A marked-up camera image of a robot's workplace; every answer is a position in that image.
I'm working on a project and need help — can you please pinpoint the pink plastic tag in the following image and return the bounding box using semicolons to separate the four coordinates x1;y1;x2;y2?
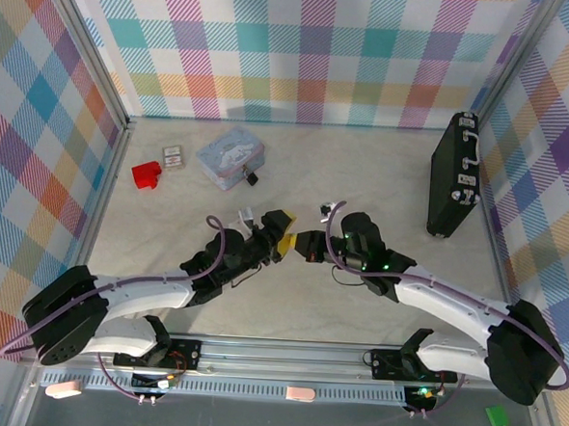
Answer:
284;385;318;404
43;376;85;401

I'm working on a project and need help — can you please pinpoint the aluminium frame bar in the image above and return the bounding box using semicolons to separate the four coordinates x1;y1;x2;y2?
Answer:
26;0;146;135
472;0;560;132
458;120;569;426
5;112;139;426

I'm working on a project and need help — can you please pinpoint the light blue cartoon tin box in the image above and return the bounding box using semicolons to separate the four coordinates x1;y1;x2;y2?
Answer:
193;123;268;195

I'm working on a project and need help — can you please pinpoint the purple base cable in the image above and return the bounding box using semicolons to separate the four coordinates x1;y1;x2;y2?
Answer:
408;374;467;422
95;354;160;405

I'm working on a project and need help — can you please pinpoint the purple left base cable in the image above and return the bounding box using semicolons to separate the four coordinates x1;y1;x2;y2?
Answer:
95;354;160;405

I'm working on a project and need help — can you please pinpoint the small controller board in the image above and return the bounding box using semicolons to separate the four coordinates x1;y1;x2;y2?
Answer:
404;384;440;408
130;371;180;394

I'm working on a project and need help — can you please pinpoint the small card box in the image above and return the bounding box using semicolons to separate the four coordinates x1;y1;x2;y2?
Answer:
161;144;190;172

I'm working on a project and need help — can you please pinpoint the green plastic piece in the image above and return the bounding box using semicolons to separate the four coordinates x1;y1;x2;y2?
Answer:
483;403;512;426

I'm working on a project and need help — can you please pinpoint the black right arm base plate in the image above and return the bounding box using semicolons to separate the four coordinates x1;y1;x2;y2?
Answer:
368;347;461;386

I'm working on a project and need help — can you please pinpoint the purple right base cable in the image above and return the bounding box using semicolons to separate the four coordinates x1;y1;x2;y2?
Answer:
408;374;467;422

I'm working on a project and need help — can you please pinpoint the red plastic block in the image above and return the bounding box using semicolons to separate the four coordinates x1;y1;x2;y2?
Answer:
129;158;166;193

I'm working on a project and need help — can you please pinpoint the slotted grey cable duct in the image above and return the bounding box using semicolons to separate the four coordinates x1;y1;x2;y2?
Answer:
39;367;413;412

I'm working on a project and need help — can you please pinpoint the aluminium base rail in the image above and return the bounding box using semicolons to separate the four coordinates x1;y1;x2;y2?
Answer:
23;322;555;400

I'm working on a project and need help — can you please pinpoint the black briefcase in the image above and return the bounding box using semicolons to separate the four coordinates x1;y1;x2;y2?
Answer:
425;108;488;242

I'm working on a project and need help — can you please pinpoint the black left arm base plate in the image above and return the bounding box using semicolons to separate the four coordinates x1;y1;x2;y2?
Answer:
112;334;203;374

